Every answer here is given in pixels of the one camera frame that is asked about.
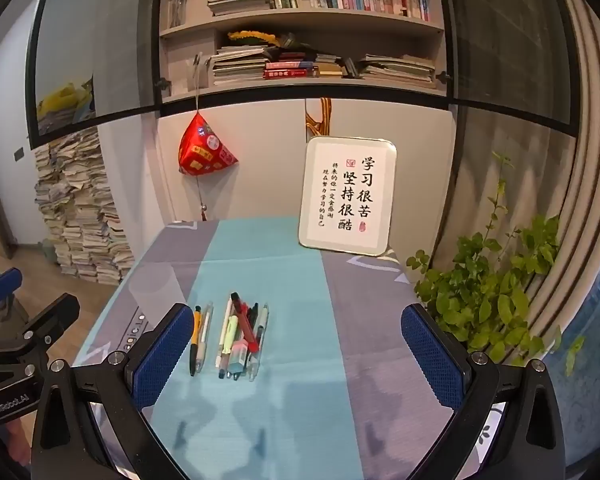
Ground wide stack of workbooks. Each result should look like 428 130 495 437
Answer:
211 45 276 86

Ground yellow black pen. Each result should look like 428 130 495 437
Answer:
189 305 204 377

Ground green potted plant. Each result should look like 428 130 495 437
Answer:
406 152 586 376

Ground teal grey tablecloth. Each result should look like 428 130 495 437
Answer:
75 217 511 480

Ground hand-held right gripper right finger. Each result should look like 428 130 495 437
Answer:
401 303 566 480

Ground yellow flower garland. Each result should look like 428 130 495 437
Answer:
228 30 281 48

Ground red books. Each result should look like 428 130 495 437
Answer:
264 60 315 80

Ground tall pile of worn books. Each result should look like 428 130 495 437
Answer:
34 127 136 286

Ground bunch of assorted pens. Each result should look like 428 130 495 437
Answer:
196 291 271 383

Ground pale green gel pen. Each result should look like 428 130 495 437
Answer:
247 302 271 383

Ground yellow plush toy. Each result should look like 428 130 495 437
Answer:
37 82 93 121

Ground flat grey book stack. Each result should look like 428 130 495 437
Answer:
207 0 271 16

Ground framed calligraphy sign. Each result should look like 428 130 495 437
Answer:
298 136 397 257

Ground red pyramid hanging ornament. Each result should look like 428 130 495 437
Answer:
178 55 239 222

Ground dark glass cabinet door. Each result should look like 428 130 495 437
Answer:
437 0 581 138
25 0 168 148

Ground small stack of books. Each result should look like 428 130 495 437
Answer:
315 52 346 78

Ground gold medal with striped ribbon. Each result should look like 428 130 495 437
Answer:
304 97 333 141

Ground grey wall bookshelf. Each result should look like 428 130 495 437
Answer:
157 0 448 106

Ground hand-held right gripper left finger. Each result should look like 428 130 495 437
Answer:
30 302 196 480

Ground slanted stack of workbooks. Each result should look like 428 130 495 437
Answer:
355 54 437 90

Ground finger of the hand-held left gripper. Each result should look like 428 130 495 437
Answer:
0 267 24 312
0 293 81 361

